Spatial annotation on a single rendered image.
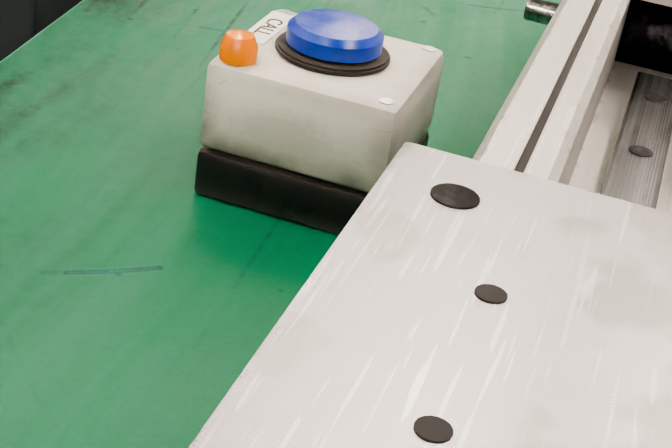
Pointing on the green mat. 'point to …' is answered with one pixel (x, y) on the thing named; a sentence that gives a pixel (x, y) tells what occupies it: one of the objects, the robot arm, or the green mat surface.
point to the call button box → (311, 125)
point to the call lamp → (238, 48)
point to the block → (654, 59)
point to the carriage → (469, 322)
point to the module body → (588, 105)
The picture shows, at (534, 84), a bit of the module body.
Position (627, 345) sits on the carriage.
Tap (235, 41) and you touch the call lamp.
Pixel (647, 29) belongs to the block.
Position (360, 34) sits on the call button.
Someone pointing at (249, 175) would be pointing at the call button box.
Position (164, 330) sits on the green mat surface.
